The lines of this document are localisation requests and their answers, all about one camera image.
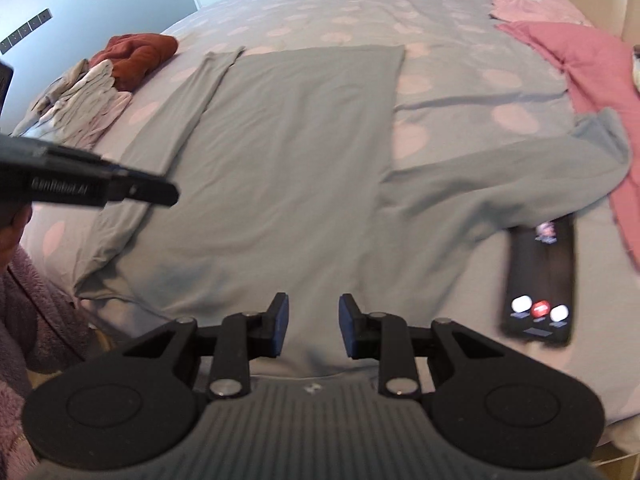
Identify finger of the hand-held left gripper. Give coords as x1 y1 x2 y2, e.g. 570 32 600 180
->
107 169 180 207

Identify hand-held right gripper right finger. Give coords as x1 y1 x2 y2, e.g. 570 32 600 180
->
340 292 506 401

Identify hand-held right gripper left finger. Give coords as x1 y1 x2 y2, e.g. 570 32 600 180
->
107 291 290 402

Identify grey long-sleeve shirt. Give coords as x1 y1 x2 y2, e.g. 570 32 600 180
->
74 44 631 386

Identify person's left hand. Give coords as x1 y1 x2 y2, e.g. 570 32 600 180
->
0 207 32 273

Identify cream pink folded garment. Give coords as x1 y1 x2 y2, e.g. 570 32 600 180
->
12 57 133 150

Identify rust red fleece cloth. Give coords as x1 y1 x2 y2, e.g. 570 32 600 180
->
90 33 179 93

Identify black smartphone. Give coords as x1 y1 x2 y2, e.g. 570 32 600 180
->
501 217 577 346

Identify grey pink-dotted bed cover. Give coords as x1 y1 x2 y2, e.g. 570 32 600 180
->
10 0 640 431

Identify deep pink pillow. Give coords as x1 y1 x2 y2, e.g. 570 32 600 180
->
497 21 640 273

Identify light pink pillow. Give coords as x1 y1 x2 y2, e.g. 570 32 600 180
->
484 0 593 26

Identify grey wall switch panel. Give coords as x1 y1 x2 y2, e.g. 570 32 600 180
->
0 8 53 55

